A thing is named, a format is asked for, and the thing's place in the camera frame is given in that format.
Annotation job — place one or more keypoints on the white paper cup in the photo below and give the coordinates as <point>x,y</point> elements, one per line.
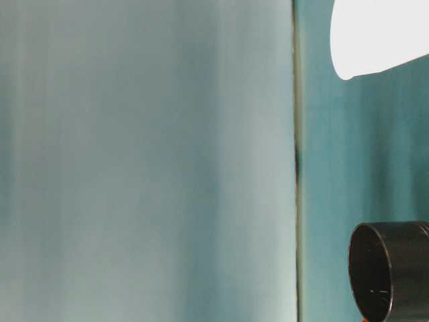
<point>368,33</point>

